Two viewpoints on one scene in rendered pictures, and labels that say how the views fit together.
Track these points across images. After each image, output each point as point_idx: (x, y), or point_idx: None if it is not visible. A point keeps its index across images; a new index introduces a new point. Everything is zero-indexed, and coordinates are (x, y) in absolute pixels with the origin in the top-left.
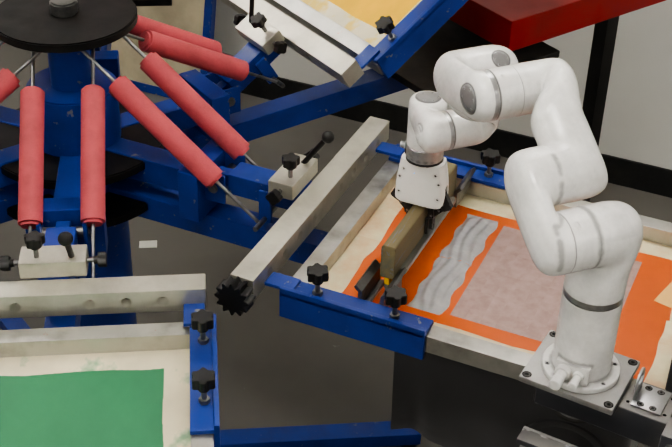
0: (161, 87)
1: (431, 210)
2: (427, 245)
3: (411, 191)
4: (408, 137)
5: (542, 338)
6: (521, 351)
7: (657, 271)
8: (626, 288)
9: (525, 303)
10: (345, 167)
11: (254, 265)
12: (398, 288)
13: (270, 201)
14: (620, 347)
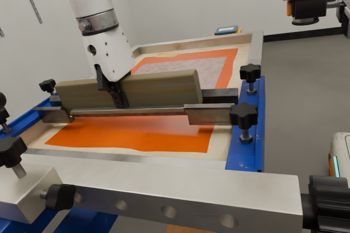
0: None
1: (129, 74)
2: (124, 122)
3: (120, 62)
4: (94, 2)
5: (219, 69)
6: (248, 58)
7: (150, 60)
8: (165, 62)
9: None
10: None
11: (252, 185)
12: (243, 68)
13: (66, 205)
14: (214, 55)
